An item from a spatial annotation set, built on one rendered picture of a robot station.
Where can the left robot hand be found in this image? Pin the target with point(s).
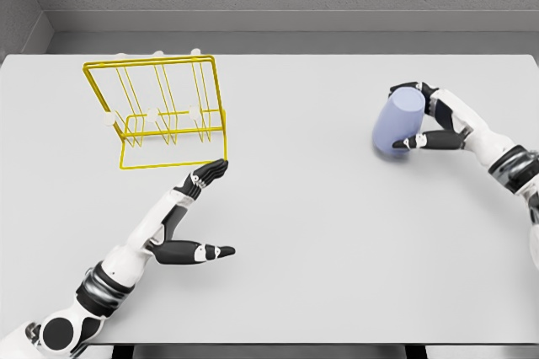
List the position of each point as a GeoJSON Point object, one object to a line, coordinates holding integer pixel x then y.
{"type": "Point", "coordinates": [156, 220]}

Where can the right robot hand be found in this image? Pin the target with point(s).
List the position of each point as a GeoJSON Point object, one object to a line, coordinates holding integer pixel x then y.
{"type": "Point", "coordinates": [452, 116]}

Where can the light blue cup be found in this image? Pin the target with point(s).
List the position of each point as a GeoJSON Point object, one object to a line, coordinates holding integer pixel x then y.
{"type": "Point", "coordinates": [398, 123]}

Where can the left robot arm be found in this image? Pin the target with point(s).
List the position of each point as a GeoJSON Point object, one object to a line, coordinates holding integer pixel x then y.
{"type": "Point", "coordinates": [88, 291]}

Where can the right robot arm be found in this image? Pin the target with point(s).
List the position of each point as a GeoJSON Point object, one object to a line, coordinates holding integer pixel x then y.
{"type": "Point", "coordinates": [516, 165]}

